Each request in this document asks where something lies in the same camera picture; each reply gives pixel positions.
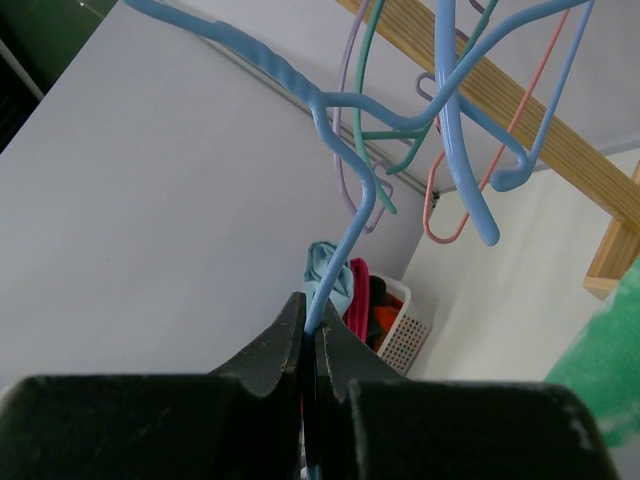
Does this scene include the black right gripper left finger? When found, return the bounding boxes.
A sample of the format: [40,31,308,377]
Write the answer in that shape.
[1,292,305,479]

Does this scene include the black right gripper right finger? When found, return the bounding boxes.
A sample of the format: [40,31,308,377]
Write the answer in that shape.
[314,307,617,479]

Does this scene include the green tie-dye trousers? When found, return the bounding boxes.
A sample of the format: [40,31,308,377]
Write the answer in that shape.
[545,262,639,479]

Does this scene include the thin blue wire hanger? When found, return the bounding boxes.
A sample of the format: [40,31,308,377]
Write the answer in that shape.
[122,0,599,480]

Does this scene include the lilac wavy hanger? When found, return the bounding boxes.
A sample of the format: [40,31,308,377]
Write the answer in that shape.
[335,0,489,235]

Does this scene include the teal plastic hanger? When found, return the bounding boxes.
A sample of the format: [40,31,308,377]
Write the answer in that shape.
[352,0,501,216]

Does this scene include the thick blue plastic hanger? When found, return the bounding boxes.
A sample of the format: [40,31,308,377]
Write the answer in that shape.
[435,1,500,246]

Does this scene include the white perforated laundry basket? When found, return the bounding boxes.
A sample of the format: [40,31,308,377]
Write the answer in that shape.
[373,272,433,376]

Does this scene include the pink garment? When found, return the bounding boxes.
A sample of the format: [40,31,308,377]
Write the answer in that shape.
[343,258,370,342]

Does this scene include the orange garment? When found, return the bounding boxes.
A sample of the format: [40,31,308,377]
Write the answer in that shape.
[369,293,403,349]

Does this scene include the light blue garment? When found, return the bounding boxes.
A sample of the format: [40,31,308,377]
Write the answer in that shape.
[303,240,357,317]

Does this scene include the pink wire hanger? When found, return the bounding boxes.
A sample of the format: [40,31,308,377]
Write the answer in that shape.
[422,7,574,245]

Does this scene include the wooden clothes rack frame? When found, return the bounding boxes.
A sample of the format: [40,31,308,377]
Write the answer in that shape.
[376,1,639,300]

